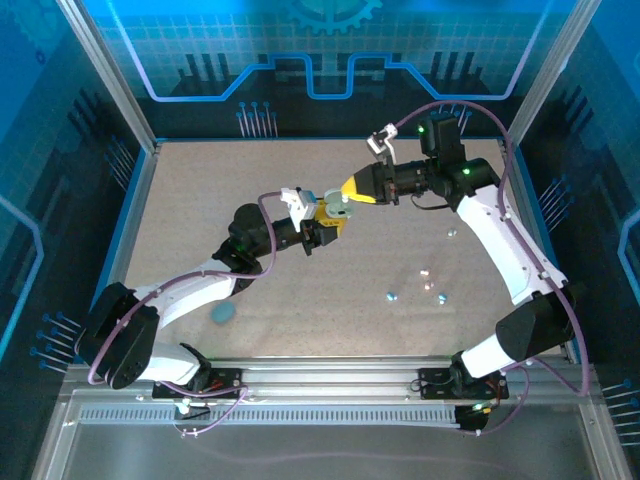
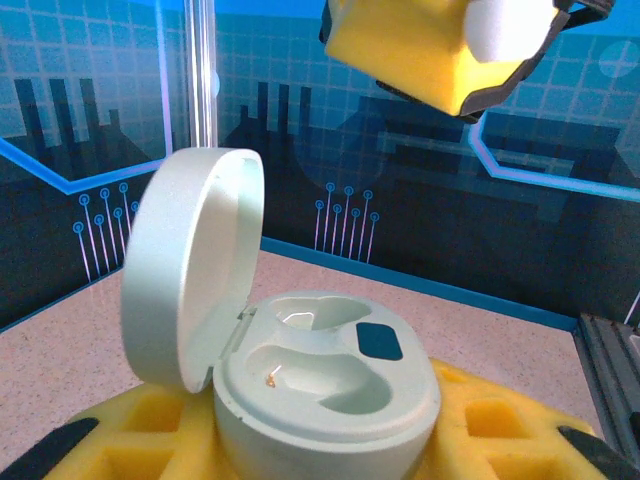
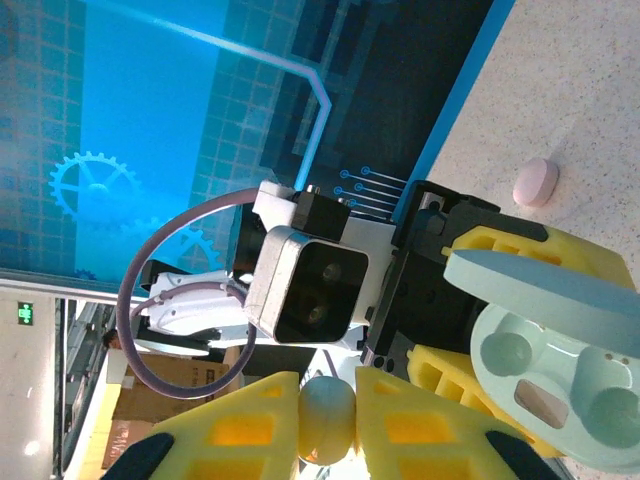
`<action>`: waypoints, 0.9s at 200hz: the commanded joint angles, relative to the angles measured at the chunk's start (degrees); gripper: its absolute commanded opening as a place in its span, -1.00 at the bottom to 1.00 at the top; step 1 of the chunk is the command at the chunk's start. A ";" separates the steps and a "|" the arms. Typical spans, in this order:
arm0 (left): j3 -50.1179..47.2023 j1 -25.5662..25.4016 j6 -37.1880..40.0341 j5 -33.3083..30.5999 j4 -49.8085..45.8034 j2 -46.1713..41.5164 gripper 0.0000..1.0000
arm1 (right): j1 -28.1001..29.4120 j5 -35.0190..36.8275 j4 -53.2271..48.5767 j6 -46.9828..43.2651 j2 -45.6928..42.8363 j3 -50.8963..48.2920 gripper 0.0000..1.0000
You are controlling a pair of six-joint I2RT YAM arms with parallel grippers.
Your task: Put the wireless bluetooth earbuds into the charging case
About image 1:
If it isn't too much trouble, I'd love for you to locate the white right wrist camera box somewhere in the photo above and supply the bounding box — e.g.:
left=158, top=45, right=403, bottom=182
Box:
left=366, top=123, right=400, bottom=164

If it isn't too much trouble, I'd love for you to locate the long aluminium base rail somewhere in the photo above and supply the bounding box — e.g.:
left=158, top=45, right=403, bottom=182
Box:
left=64, top=353, right=599, bottom=401

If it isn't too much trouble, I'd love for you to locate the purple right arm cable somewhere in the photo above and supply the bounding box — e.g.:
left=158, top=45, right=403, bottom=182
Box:
left=392, top=99, right=591, bottom=436

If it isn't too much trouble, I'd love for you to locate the blue earbud charging case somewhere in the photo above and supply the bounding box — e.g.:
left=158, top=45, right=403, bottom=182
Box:
left=209, top=301, right=237, bottom=326

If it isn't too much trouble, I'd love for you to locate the grey slotted cable duct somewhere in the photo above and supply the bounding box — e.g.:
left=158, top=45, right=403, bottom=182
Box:
left=74, top=405, right=464, bottom=427

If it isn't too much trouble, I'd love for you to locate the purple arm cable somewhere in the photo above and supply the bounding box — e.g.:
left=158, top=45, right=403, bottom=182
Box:
left=87, top=192, right=279, bottom=439
left=392, top=99, right=591, bottom=436

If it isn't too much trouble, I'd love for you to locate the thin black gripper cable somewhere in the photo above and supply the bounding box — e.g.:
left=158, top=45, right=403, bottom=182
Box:
left=410, top=192, right=451, bottom=211

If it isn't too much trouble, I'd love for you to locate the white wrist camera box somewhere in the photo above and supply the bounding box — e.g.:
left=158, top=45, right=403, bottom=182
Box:
left=366, top=123, right=400, bottom=164
left=279, top=186, right=320, bottom=234

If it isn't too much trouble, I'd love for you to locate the black connector box with light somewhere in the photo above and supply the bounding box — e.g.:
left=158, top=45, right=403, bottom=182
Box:
left=453, top=401, right=490, bottom=437

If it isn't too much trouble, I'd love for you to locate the mint earbud charging case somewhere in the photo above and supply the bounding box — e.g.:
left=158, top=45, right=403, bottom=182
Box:
left=322, top=186, right=360, bottom=221

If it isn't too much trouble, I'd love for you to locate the grey metal bench plate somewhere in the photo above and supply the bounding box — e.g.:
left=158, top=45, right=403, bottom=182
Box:
left=29, top=394, right=634, bottom=480

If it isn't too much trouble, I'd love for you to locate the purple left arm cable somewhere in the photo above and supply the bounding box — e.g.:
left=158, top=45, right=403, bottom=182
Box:
left=87, top=192, right=279, bottom=439

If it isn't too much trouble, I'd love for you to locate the aluminium frame post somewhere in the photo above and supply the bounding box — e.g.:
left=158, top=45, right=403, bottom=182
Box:
left=55, top=0, right=161, bottom=154
left=503, top=0, right=605, bottom=154

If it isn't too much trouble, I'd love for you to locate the aluminium side rail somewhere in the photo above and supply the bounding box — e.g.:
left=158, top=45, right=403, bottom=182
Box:
left=499, top=139, right=574, bottom=362
left=92, top=141, right=162, bottom=361

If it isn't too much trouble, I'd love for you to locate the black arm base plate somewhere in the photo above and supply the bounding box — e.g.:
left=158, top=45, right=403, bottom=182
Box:
left=417, top=366, right=511, bottom=401
left=151, top=366, right=250, bottom=401

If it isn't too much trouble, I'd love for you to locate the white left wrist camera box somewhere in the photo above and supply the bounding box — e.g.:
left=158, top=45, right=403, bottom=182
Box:
left=279, top=186, right=320, bottom=234

